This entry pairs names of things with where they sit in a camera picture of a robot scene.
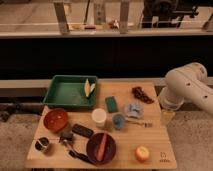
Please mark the small metal cup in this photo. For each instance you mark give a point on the small metal cup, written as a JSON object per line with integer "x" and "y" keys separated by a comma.
{"x": 42, "y": 144}

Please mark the black handled utensil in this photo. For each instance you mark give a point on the black handled utensil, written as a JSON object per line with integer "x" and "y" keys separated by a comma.
{"x": 80, "y": 156}

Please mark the red yellow apple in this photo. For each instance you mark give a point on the red yellow apple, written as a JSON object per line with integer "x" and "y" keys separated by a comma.
{"x": 142, "y": 153}

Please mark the black rectangular remote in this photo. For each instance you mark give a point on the black rectangular remote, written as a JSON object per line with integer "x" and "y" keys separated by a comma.
{"x": 82, "y": 130}

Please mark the yellow white banana peel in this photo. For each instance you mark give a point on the yellow white banana peel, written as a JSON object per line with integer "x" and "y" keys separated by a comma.
{"x": 88, "y": 88}

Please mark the white paper cup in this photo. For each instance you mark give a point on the white paper cup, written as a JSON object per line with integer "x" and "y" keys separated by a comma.
{"x": 99, "y": 116}

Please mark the dark brown grape bunch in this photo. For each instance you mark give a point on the dark brown grape bunch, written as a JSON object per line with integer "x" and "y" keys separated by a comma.
{"x": 141, "y": 95}

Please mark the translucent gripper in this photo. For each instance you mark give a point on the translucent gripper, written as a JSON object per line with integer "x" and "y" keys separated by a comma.
{"x": 166, "y": 116}

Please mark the green sponge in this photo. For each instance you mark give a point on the green sponge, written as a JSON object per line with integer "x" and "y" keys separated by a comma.
{"x": 111, "y": 104}

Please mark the orange carrot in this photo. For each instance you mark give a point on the orange carrot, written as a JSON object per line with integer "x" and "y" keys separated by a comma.
{"x": 101, "y": 149}

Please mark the light blue crumpled cloth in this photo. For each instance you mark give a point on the light blue crumpled cloth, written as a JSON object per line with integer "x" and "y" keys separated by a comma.
{"x": 133, "y": 110}

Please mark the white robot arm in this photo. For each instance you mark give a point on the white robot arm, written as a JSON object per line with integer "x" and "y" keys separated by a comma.
{"x": 185, "y": 83}

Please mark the blue small cup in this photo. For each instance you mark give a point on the blue small cup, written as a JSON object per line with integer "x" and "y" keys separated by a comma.
{"x": 118, "y": 121}

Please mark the red wooden bowl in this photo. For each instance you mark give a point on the red wooden bowl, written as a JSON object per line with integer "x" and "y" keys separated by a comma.
{"x": 56, "y": 120}

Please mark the silver fork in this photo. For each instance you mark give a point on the silver fork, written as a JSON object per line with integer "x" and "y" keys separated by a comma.
{"x": 146, "y": 125}

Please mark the dark metal clip tool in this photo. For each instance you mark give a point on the dark metal clip tool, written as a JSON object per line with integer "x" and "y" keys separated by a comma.
{"x": 66, "y": 138}

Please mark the green plastic tray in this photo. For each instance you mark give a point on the green plastic tray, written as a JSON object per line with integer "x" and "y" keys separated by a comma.
{"x": 67, "y": 91}

